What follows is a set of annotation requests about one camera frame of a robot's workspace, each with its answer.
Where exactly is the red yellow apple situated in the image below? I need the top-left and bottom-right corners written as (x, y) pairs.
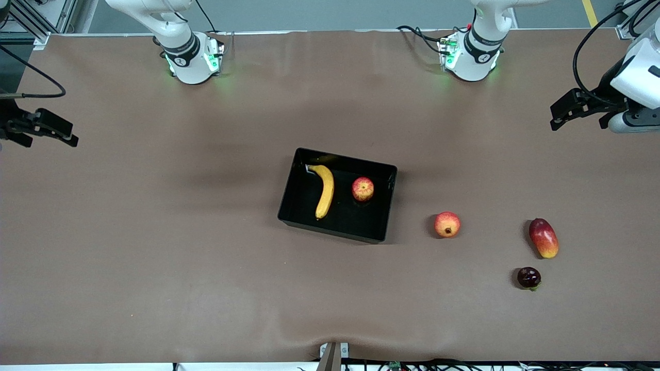
top-left (352, 177), bottom-right (375, 203)

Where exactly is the yellow banana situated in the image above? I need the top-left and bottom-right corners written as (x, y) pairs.
top-left (307, 164), bottom-right (335, 221)

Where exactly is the black rectangular plastic box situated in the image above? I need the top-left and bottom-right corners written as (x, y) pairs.
top-left (277, 147), bottom-right (398, 244)

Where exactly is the brown table mat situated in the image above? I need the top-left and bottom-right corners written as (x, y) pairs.
top-left (0, 28), bottom-right (660, 364)

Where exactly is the red yellow mango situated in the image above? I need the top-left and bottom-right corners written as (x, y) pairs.
top-left (529, 218), bottom-right (559, 259)

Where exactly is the red pomegranate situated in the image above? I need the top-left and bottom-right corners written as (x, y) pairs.
top-left (434, 211), bottom-right (461, 239)

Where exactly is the dark purple mangosteen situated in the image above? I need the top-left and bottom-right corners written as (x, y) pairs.
top-left (517, 266), bottom-right (542, 292)

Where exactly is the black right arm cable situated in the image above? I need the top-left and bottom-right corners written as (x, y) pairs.
top-left (0, 45), bottom-right (67, 99)

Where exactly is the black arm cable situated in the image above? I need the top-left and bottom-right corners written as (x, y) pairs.
top-left (572, 0), bottom-right (660, 107)
top-left (0, 45), bottom-right (67, 99)

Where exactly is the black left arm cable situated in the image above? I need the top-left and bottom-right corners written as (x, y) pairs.
top-left (572, 0), bottom-right (660, 107)

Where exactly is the aluminium frame strut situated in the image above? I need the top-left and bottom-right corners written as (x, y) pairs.
top-left (616, 0), bottom-right (660, 39)
top-left (0, 0), bottom-right (78, 49)

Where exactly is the black base cable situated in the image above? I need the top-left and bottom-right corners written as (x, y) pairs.
top-left (195, 0), bottom-right (218, 32)
top-left (396, 25), bottom-right (449, 55)

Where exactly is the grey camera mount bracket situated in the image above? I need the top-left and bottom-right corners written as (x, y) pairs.
top-left (317, 341), bottom-right (350, 371)

